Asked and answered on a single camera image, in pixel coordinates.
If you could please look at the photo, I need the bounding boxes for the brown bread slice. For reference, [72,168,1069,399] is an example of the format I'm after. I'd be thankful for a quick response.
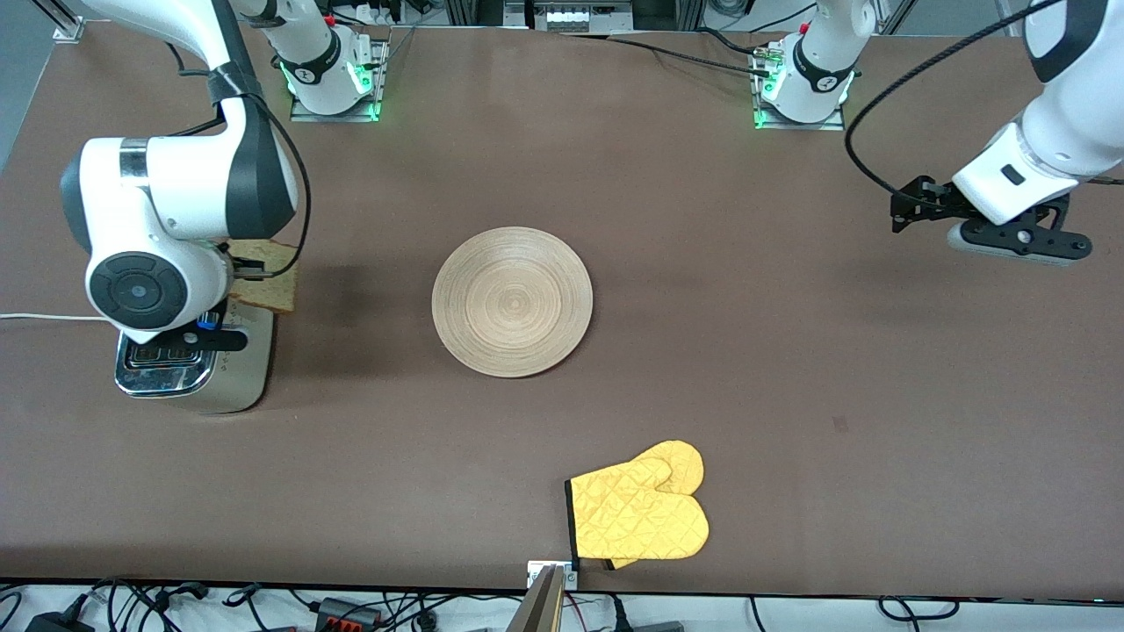
[227,239,301,314]

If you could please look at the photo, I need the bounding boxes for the round wooden plate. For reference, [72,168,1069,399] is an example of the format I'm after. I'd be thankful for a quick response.
[431,226,594,379]

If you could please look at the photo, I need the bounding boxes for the silver two-slot toaster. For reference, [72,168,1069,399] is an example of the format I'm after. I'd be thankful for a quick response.
[114,298,275,414]

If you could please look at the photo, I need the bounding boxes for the white power strip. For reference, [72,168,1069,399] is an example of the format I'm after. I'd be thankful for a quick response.
[351,0,414,25]

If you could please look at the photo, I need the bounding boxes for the black orange connector block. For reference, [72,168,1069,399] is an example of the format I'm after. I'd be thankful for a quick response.
[314,597,385,631]

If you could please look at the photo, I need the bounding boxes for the yellow quilted oven mitt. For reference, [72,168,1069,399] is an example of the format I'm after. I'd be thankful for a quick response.
[565,440,710,571]

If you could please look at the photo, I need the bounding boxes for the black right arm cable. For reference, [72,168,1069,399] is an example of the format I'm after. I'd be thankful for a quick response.
[162,39,313,282]

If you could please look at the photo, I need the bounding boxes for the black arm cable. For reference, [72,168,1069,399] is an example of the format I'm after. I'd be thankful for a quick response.
[845,0,1068,203]
[162,39,313,282]

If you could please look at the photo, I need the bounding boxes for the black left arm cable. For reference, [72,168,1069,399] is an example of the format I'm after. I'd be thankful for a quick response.
[845,0,1068,203]

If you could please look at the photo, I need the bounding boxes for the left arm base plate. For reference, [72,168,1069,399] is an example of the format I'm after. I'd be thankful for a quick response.
[753,42,847,132]

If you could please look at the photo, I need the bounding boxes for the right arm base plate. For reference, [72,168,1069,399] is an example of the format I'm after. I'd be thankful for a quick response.
[290,39,387,123]

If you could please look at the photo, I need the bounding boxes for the thick black table cable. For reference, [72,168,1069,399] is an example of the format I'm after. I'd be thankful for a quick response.
[694,26,774,58]

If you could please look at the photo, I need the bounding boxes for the thin black table cable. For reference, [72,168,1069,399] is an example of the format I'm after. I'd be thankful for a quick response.
[562,32,774,75]

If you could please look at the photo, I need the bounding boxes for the aluminium corner bracket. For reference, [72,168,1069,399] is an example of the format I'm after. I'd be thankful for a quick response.
[33,0,86,43]

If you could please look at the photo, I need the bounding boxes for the aluminium frame rack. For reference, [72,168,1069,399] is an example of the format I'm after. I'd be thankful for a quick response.
[446,0,703,34]

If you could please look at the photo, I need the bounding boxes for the black cable loop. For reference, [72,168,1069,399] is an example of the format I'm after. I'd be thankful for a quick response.
[878,597,960,622]

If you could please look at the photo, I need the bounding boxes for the white post bracket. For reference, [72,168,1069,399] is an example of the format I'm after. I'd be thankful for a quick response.
[527,560,579,589]

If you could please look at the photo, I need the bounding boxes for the aluminium camera post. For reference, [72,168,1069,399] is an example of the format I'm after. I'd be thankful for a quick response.
[507,564,566,632]

